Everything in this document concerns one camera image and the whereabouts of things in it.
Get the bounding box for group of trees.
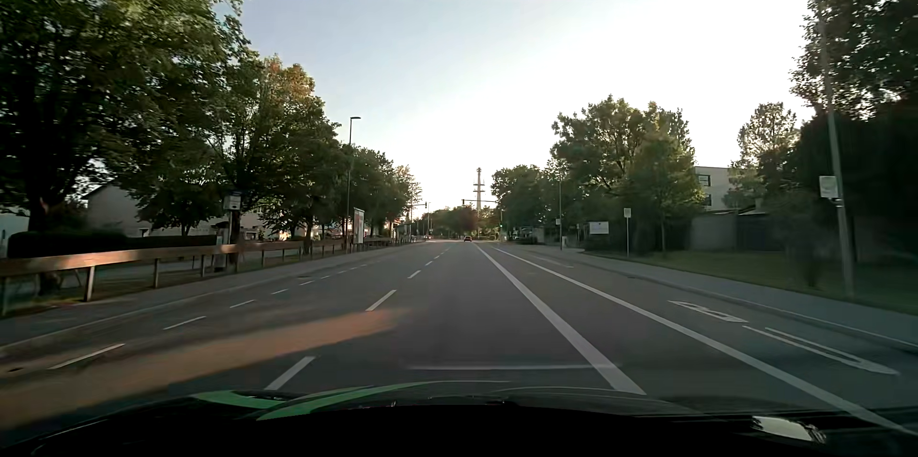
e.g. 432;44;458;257
491;95;707;254

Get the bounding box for car's own bonnet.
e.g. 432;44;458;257
0;380;918;457

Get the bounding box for row of trees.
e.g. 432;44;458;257
0;0;424;257

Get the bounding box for large dark tree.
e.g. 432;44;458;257
724;0;918;286

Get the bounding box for dark hedge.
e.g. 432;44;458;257
6;229;219;260

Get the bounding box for grey asphalt road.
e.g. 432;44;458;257
0;240;918;436

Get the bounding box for bus stop sign post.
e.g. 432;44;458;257
222;190;243;273

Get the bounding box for white building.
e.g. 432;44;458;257
692;166;740;213

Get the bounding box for grey pavement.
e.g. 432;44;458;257
534;245;918;352

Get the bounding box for tall grey lamp post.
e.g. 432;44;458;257
809;0;857;297

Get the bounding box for pale house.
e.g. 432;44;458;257
0;183;270;241

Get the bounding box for grey wall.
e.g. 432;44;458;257
688;210;783;253

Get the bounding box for grass verge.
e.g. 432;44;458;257
588;249;918;316

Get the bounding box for road markings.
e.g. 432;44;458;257
0;242;918;436

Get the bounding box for metal guard rail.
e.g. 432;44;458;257
0;236;403;317

